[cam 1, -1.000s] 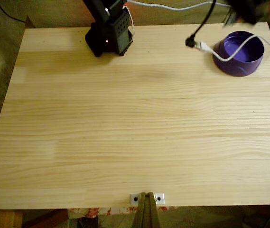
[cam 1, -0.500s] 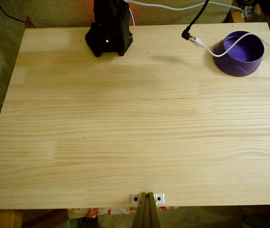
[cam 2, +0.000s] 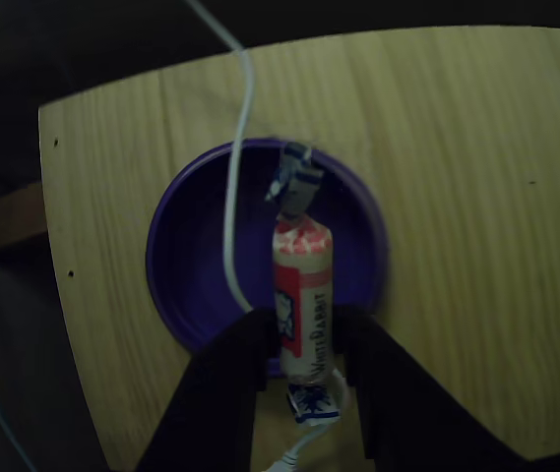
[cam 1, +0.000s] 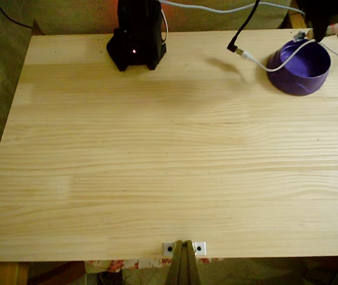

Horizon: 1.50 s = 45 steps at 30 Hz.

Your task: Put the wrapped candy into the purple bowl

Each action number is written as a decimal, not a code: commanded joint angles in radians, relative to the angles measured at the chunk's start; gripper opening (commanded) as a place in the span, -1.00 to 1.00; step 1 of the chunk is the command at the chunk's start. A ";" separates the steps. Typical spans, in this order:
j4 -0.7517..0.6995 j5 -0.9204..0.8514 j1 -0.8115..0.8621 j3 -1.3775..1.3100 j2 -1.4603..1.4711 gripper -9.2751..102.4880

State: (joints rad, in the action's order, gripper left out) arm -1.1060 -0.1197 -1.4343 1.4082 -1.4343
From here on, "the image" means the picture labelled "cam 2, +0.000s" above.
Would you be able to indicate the purple plastic bowl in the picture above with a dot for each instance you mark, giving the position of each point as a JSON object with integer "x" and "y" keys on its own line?
{"x": 191, "y": 255}

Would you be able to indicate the white candy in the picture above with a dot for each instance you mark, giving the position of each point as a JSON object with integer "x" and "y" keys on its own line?
{"x": 304, "y": 295}

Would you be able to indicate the brown wooden furniture piece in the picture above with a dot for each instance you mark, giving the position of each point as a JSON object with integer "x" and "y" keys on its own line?
{"x": 11, "y": 221}

